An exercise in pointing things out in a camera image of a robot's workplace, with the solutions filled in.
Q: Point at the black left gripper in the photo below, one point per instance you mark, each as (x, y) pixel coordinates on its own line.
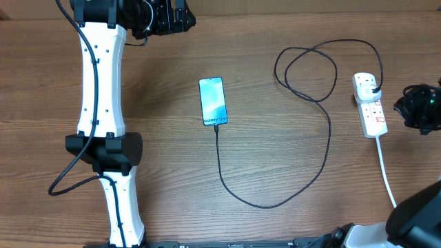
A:
(167, 25)

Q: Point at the Samsung Galaxy smartphone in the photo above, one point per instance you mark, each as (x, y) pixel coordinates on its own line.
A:
(213, 104)

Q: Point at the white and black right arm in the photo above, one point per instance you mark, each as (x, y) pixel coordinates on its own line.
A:
(415, 222)

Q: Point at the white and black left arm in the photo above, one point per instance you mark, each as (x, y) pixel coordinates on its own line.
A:
(101, 139)

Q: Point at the white charger adapter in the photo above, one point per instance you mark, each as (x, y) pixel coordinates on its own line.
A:
(365, 94)

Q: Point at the white power strip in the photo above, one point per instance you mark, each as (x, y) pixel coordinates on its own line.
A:
(371, 114)

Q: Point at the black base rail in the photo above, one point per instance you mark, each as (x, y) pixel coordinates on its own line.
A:
(295, 243)

